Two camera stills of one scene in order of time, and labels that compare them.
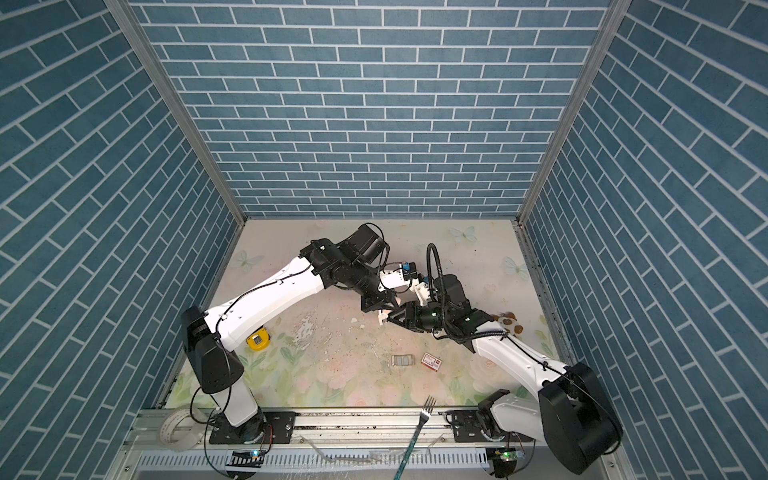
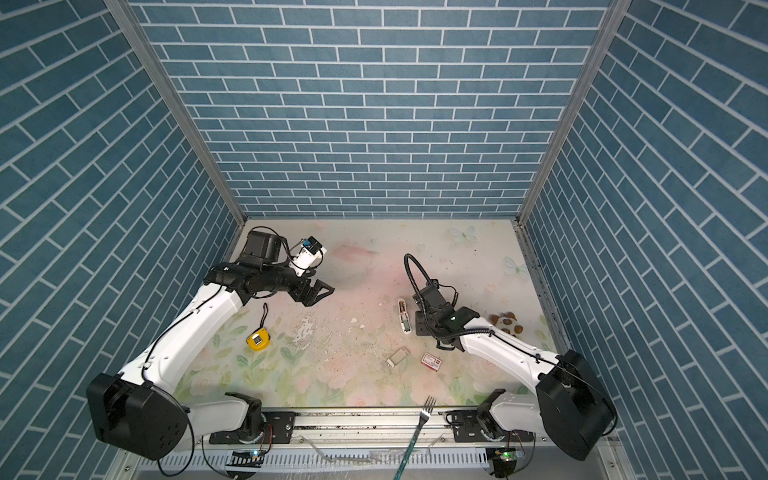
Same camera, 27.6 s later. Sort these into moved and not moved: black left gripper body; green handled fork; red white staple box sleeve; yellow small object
Moved: black left gripper body
Not moved: yellow small object; green handled fork; red white staple box sleeve
